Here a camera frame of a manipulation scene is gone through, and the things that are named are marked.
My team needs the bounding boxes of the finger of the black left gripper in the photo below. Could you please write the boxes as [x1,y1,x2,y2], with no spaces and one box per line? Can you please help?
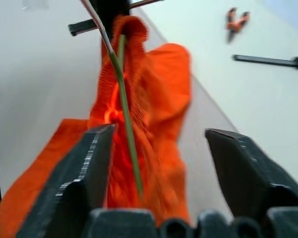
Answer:
[116,0,133,19]
[99,0,118,40]

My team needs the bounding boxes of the orange shorts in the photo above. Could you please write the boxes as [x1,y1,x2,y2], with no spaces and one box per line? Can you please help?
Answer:
[0,14,193,238]

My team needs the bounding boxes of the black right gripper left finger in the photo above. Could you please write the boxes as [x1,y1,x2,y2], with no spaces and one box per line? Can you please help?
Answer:
[16,123,116,238]

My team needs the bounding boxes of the black caliper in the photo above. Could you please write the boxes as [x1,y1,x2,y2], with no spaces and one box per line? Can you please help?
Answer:
[231,54,298,72]

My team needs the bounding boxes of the orange and black pliers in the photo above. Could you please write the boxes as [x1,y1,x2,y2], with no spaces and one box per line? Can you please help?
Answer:
[225,7,251,44]

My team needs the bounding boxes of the green wire hanger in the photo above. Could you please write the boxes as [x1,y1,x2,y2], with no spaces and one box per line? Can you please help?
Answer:
[80,0,145,202]

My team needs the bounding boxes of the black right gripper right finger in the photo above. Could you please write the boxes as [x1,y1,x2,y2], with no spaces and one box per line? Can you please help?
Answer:
[204,128,298,222]

